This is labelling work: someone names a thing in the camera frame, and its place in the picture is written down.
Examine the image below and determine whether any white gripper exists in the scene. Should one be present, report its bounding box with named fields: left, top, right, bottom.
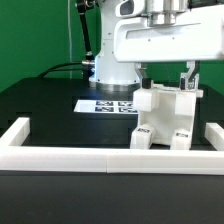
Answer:
left=114, top=6, right=224, bottom=90

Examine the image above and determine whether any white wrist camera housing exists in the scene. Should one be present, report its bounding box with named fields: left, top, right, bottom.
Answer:
left=115, top=0, right=146, bottom=18

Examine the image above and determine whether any black cable bundle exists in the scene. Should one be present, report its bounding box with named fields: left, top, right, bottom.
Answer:
left=37, top=61, right=91, bottom=79

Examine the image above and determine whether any white U-shaped frame fence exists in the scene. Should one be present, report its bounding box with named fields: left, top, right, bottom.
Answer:
left=0, top=117, right=224, bottom=175

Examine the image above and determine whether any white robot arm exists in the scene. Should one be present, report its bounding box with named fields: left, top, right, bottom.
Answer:
left=90, top=0, right=224, bottom=88

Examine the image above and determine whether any white chair seat part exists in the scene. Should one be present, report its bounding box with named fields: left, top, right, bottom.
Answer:
left=137, top=84, right=196, bottom=146

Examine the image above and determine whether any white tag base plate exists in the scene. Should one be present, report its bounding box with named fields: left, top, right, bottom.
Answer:
left=74, top=100, right=137, bottom=114

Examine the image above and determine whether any black pole with clamp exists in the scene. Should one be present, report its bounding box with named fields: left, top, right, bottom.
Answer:
left=75, top=0, right=96, bottom=64

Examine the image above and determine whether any white chair back part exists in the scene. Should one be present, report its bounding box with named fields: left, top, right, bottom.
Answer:
left=133, top=84, right=203, bottom=116

